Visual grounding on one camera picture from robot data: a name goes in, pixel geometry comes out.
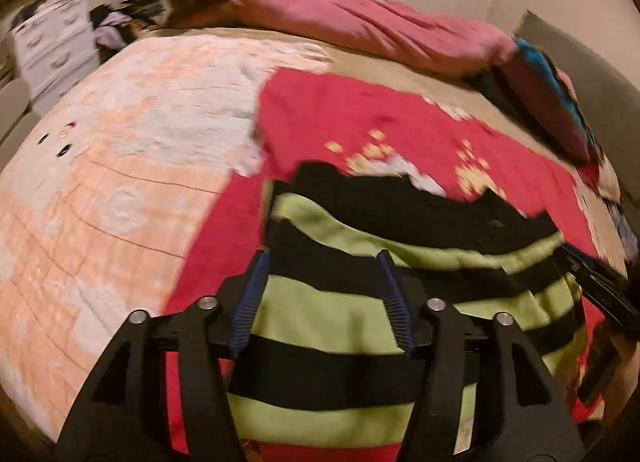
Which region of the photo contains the multicoloured striped pillow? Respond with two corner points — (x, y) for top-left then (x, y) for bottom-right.
(498, 37), (603, 165)

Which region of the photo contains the green black striped garment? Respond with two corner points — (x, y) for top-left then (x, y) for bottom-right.
(229, 163), (587, 449)

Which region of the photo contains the white drawer chest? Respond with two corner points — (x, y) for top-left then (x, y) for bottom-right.
(8, 0), (100, 100)

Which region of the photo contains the grey upholstered headboard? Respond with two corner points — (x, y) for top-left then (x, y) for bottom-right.
(516, 11), (639, 230)

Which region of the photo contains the peach white quilt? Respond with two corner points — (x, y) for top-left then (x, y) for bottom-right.
(1, 34), (332, 438)

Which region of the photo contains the dark clothes pile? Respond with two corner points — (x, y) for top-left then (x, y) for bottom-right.
(90, 0), (167, 64)

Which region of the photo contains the pink pillow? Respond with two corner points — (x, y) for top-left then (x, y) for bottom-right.
(231, 0), (518, 78)

